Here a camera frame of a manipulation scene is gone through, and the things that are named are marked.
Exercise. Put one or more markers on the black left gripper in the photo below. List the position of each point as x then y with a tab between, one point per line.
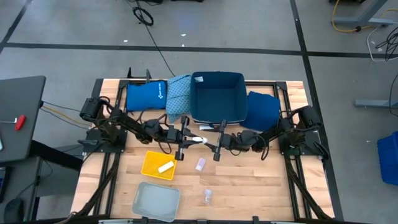
179	137

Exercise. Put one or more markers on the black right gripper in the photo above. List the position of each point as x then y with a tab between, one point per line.
228	141

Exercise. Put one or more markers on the translucent white pill bottle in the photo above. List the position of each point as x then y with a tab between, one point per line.
200	164

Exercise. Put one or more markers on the navy white-striped fabric bin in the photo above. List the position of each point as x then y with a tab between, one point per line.
217	99

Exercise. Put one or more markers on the teal patterned cloth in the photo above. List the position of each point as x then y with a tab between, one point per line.
178	96

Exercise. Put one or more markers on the dark navy cloth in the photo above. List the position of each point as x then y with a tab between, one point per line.
261	110

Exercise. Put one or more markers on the clear bottle with pink capsules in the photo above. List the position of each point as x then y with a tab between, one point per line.
208	196

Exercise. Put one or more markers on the grey plastic bin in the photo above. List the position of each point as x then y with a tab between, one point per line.
155	202

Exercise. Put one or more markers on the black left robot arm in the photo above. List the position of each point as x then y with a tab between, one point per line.
124	123

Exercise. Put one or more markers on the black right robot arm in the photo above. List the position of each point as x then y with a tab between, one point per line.
308	118

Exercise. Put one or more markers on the yellow slotted plastic basket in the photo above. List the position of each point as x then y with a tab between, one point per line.
149	166

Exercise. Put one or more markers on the blue pouch with white logo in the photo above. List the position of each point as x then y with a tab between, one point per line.
146	96

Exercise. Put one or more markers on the grey desk foot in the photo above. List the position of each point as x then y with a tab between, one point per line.
376	103

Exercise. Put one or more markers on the blue plastic crate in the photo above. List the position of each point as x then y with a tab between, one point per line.
388	158

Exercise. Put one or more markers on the dark grey desk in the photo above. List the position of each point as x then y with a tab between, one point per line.
18	102

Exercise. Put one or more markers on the silver hex key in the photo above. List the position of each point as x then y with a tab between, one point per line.
7	121

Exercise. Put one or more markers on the black computer mouse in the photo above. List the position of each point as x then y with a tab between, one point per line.
14	211

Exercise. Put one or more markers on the black table frame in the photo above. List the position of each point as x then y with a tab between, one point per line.
264	83

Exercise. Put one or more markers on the silver frame rail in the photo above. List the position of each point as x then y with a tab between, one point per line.
116	221

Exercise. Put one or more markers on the grey desk frame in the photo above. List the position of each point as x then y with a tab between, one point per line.
367	15

